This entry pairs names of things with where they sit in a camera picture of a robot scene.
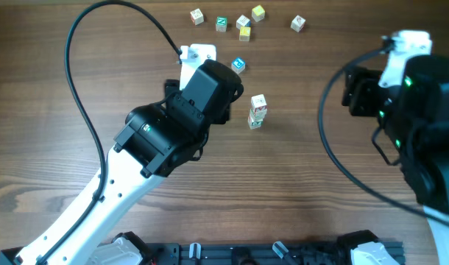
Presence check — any yellow-green top block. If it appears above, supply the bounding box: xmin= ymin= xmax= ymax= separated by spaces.
xmin=251 ymin=5 xmax=266 ymax=22

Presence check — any right black camera cable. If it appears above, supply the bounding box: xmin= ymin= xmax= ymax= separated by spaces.
xmin=317 ymin=46 xmax=449 ymax=235

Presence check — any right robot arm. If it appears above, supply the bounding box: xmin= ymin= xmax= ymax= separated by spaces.
xmin=342 ymin=54 xmax=449 ymax=223

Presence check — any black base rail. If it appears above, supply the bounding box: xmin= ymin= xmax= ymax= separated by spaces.
xmin=84 ymin=230 xmax=406 ymax=265

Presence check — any white block blue side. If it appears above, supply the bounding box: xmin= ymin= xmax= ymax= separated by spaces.
xmin=236 ymin=15 xmax=251 ymax=29

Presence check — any white block blue bottom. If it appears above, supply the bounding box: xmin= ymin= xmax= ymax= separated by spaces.
xmin=249 ymin=109 xmax=267 ymax=121

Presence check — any white block red edge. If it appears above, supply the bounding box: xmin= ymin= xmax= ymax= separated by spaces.
xmin=251 ymin=94 xmax=267 ymax=114

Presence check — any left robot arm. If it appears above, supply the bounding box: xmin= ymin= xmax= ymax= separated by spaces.
xmin=0 ymin=59 xmax=244 ymax=264

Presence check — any yellow block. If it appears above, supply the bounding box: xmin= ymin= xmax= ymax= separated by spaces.
xmin=239 ymin=26 xmax=251 ymax=42

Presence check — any green N block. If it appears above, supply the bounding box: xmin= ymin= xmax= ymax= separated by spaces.
xmin=215 ymin=16 xmax=227 ymax=32

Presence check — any white teal-edged block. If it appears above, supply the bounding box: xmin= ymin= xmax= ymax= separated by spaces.
xmin=248 ymin=121 xmax=263 ymax=130

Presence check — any white picture block far right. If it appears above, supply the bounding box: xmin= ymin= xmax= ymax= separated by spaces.
xmin=290 ymin=15 xmax=306 ymax=32

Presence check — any white block top left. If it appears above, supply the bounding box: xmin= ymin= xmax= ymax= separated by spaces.
xmin=190 ymin=8 xmax=205 ymax=26

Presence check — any blue P block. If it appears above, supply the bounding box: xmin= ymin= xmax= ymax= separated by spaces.
xmin=231 ymin=57 xmax=246 ymax=74

